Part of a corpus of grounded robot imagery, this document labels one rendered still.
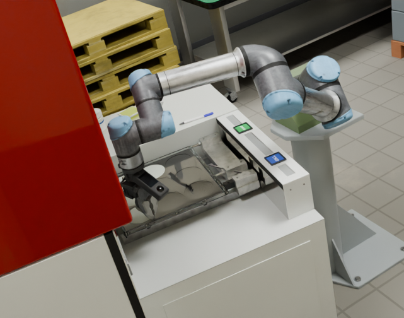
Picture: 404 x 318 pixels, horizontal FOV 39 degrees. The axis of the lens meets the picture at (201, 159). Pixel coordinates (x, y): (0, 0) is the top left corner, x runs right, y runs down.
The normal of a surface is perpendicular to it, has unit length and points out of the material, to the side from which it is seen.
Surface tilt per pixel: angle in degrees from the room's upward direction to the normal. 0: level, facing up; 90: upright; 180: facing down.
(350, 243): 90
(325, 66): 38
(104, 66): 90
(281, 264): 90
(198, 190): 0
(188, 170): 0
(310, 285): 90
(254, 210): 0
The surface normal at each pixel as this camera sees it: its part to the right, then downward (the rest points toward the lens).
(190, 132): 0.35, 0.43
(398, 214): -0.22, -0.83
